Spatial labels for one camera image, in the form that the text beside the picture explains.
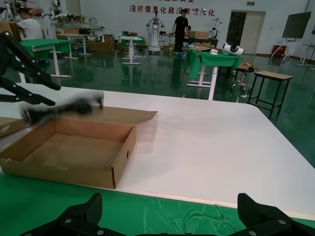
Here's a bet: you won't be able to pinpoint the flattened cardboard piece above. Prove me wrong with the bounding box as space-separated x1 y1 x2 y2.
239 62 259 72

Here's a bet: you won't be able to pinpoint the small white desk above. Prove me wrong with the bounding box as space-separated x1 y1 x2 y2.
120 35 144 65

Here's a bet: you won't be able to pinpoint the cardboard box with slotted flap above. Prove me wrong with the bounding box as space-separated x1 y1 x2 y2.
0 117 34 138

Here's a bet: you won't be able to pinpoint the white curved shell part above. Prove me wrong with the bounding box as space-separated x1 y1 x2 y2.
222 41 246 55

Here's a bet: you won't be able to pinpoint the dark display on stand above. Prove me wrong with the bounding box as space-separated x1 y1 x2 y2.
270 11 313 66

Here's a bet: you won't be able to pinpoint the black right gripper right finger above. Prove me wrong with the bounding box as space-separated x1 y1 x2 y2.
228 193 315 236

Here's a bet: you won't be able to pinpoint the small white robot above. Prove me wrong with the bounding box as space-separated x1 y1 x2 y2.
208 18 223 40

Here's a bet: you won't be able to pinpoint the long green cloth table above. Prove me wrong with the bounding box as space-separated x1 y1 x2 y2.
19 38 72 79

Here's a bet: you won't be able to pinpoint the red box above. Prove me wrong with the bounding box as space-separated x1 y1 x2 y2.
271 43 288 58

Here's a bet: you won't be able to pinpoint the beige double door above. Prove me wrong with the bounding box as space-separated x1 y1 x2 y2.
225 10 266 55

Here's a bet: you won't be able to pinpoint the white-legged green cloth table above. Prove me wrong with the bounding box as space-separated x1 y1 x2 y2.
183 48 245 101

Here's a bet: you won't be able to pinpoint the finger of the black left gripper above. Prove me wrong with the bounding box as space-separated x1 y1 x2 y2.
0 30 62 91
0 78 57 107

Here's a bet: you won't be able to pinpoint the cluttered metal shelf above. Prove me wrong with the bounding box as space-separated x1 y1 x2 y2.
50 14 97 41

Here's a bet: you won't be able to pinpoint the man in black clothes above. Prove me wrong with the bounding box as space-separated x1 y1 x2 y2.
173 9 192 54

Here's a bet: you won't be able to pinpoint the stacked cardboard boxes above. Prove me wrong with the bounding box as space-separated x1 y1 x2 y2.
88 34 116 53

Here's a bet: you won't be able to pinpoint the green table mat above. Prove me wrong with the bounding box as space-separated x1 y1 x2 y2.
0 167 315 236

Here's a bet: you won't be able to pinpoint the large open cardboard box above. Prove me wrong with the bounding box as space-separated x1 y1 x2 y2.
0 21 22 42

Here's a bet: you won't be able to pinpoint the wooden top metal stool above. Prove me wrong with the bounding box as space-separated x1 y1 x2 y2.
247 70 294 119

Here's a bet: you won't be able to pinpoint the man in white shirt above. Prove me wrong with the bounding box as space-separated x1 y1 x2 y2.
14 8 44 40

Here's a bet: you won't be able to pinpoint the cardboard box with round hole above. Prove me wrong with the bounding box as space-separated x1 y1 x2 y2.
0 105 158 190

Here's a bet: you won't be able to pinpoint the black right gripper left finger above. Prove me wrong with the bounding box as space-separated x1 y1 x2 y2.
19 193 139 236

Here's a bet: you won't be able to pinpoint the black power cable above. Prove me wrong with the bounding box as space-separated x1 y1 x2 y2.
22 94 104 126

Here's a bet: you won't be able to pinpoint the black swivel stool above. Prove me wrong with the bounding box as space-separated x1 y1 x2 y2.
229 67 254 96

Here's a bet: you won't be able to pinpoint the tall white humanoid robot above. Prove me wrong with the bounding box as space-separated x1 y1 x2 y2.
144 15 166 54

